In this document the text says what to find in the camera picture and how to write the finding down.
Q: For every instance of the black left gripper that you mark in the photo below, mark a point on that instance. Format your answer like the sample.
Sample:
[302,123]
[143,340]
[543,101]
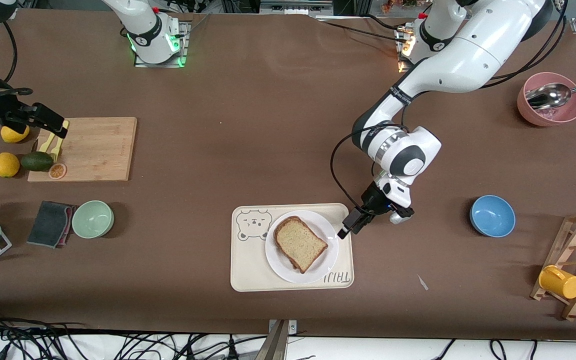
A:
[372,199]

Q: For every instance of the white round plate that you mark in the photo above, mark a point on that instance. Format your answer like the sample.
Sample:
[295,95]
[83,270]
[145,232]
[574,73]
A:
[325,265]

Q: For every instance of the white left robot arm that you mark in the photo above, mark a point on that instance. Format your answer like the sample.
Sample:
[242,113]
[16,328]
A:
[468,60]

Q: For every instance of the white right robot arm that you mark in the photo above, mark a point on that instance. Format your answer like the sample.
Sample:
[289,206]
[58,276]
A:
[148,35]

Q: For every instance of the yellow plastic fork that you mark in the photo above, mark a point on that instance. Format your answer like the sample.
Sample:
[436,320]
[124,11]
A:
[58,149]

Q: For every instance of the yellow lemon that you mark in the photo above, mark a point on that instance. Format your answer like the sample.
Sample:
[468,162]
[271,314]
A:
[14,135]
[5,165]

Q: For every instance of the dark green avocado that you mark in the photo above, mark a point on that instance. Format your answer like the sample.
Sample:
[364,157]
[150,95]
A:
[37,161]

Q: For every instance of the orange slice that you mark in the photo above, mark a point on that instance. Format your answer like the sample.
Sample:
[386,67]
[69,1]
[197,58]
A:
[57,171]

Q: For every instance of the wooden cutting board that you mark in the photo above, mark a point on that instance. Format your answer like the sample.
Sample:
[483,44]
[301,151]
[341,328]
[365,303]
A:
[98,150]

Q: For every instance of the small grey tape scrap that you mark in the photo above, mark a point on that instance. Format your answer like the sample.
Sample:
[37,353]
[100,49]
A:
[423,283]

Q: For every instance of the grey folded cloth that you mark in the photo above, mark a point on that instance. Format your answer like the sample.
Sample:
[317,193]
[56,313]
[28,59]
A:
[48,222]

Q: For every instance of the pale green bowl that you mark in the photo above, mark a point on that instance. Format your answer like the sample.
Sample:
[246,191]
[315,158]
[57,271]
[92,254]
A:
[93,219]

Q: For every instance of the cream bear print tray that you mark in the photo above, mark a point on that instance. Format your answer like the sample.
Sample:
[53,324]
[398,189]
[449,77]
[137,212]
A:
[248,270]

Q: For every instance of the blue bowl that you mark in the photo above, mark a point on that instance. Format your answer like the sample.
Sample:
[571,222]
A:
[493,216]

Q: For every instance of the yellow mug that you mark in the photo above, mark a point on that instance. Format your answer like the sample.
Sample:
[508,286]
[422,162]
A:
[560,282]

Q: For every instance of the pink bowl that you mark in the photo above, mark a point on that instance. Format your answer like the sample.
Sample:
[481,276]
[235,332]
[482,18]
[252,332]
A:
[553,117]

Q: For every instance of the metal spoon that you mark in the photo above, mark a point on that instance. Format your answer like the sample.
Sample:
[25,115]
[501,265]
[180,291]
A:
[548,96]

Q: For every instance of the metal table bracket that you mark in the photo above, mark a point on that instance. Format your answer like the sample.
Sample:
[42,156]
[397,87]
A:
[275,342]

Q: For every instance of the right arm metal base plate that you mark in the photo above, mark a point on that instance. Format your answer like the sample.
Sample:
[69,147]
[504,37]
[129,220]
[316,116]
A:
[184,47]

